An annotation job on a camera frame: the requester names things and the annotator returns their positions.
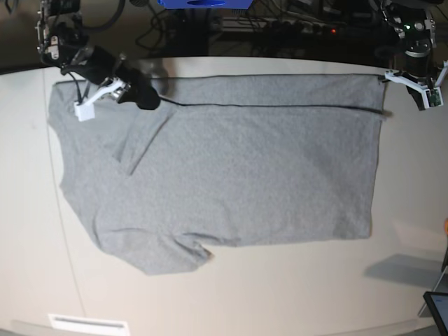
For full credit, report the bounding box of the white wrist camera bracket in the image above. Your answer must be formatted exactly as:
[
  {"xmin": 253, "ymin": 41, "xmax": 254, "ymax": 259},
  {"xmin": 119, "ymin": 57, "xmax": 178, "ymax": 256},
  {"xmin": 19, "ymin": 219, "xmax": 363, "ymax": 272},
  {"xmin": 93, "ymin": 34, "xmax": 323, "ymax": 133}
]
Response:
[
  {"xmin": 74, "ymin": 78, "xmax": 130, "ymax": 122},
  {"xmin": 384, "ymin": 60, "xmax": 447, "ymax": 111}
]

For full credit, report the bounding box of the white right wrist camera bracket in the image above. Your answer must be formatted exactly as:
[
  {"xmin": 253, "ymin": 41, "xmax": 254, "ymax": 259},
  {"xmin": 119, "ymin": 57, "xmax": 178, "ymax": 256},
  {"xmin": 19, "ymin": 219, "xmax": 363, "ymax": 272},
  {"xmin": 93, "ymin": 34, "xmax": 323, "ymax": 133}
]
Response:
[{"xmin": 74, "ymin": 78, "xmax": 130, "ymax": 122}]

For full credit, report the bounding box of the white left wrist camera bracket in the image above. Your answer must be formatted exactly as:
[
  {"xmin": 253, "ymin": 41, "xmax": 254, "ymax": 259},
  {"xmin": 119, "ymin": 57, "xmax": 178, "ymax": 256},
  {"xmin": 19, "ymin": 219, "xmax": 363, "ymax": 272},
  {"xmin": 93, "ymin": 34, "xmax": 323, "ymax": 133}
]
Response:
[{"xmin": 384, "ymin": 60, "xmax": 447, "ymax": 111}]

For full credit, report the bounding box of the black tablet with stand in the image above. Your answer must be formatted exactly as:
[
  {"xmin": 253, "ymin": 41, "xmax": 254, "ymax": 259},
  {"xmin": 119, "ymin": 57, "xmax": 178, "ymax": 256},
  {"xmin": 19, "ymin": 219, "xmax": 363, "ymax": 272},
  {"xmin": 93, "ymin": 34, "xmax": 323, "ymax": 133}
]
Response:
[{"xmin": 418, "ymin": 251, "xmax": 447, "ymax": 336}]

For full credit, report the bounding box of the white label strip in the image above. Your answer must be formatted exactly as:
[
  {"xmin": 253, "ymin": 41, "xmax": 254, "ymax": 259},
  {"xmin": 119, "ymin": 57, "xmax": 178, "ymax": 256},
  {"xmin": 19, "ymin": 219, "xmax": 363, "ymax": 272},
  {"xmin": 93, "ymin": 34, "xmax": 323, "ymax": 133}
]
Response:
[{"xmin": 48, "ymin": 314, "xmax": 129, "ymax": 330}]

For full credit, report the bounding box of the black power strip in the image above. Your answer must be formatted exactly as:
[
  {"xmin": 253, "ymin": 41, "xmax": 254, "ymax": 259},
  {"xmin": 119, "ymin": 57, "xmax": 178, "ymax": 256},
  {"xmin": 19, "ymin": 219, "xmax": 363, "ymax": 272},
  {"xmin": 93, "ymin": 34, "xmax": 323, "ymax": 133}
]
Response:
[{"xmin": 220, "ymin": 17, "xmax": 344, "ymax": 36}]

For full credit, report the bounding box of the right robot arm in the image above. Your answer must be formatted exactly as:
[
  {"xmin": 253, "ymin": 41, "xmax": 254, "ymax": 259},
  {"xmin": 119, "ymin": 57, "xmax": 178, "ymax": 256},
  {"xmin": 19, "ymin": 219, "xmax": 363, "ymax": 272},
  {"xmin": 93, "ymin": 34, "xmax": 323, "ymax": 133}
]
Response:
[{"xmin": 36, "ymin": 1, "xmax": 161, "ymax": 111}]

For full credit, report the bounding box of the grey T-shirt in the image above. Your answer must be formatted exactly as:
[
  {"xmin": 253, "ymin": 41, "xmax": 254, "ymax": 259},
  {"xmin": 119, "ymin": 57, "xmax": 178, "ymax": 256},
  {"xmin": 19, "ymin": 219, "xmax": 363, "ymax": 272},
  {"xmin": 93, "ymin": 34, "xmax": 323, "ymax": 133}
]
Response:
[{"xmin": 48, "ymin": 74, "xmax": 385, "ymax": 275}]

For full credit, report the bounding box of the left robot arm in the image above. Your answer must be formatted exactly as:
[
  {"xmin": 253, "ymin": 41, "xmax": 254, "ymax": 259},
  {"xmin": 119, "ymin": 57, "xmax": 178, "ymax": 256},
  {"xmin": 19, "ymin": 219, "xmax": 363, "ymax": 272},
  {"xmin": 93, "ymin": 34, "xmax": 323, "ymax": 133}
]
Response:
[{"xmin": 370, "ymin": 1, "xmax": 441, "ymax": 111}]

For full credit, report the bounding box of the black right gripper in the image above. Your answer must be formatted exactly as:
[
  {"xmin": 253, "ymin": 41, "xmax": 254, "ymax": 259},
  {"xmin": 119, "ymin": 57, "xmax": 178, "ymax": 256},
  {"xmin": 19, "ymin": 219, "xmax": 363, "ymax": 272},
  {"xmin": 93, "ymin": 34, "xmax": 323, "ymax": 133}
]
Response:
[{"xmin": 62, "ymin": 45, "xmax": 161, "ymax": 111}]

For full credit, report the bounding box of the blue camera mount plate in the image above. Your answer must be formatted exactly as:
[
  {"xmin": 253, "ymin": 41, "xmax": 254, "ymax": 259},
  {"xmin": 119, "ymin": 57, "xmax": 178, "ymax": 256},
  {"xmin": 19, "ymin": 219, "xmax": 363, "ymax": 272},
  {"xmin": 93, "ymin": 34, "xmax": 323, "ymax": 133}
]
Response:
[{"xmin": 157, "ymin": 0, "xmax": 253, "ymax": 9}]

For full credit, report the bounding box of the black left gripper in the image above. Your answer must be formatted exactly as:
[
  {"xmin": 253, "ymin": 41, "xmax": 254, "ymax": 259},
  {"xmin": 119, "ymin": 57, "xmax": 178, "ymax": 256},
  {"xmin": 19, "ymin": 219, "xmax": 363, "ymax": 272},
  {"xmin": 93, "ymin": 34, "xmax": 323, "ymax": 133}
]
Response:
[{"xmin": 403, "ymin": 38, "xmax": 432, "ymax": 109}]

